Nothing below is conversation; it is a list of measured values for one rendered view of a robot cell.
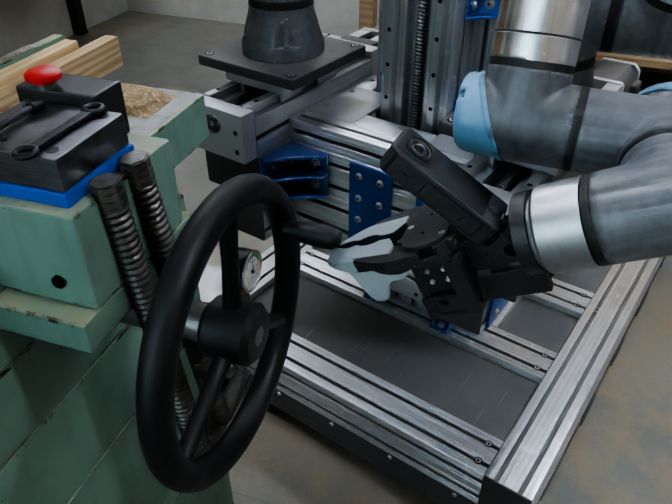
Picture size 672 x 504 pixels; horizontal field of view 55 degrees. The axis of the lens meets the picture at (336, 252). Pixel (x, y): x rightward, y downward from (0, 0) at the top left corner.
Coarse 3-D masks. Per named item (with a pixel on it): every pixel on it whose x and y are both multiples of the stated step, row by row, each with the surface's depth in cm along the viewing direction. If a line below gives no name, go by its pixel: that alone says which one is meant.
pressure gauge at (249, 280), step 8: (240, 248) 90; (240, 256) 89; (248, 256) 89; (256, 256) 91; (240, 264) 88; (248, 264) 89; (256, 264) 92; (240, 272) 88; (248, 272) 90; (256, 272) 93; (248, 280) 90; (256, 280) 93; (248, 288) 91
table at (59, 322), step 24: (192, 96) 80; (144, 120) 75; (168, 120) 75; (192, 120) 80; (192, 144) 81; (0, 288) 54; (120, 288) 55; (0, 312) 53; (24, 312) 52; (48, 312) 52; (72, 312) 52; (96, 312) 52; (120, 312) 55; (48, 336) 53; (72, 336) 52; (96, 336) 52
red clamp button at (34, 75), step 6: (36, 66) 54; (42, 66) 54; (48, 66) 54; (54, 66) 54; (30, 72) 53; (36, 72) 53; (42, 72) 53; (48, 72) 53; (54, 72) 53; (60, 72) 54; (24, 78) 53; (30, 78) 52; (36, 78) 52; (42, 78) 52; (48, 78) 53; (54, 78) 53; (36, 84) 53; (42, 84) 53; (48, 84) 53
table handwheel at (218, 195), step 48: (240, 192) 52; (192, 240) 47; (288, 240) 66; (192, 288) 47; (240, 288) 57; (288, 288) 70; (144, 336) 46; (192, 336) 59; (240, 336) 56; (288, 336) 71; (144, 384) 45; (144, 432) 47; (192, 432) 54; (240, 432) 64; (192, 480) 53
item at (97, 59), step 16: (80, 48) 83; (96, 48) 83; (112, 48) 87; (48, 64) 78; (64, 64) 78; (80, 64) 81; (96, 64) 84; (112, 64) 87; (16, 80) 74; (0, 96) 70; (16, 96) 72
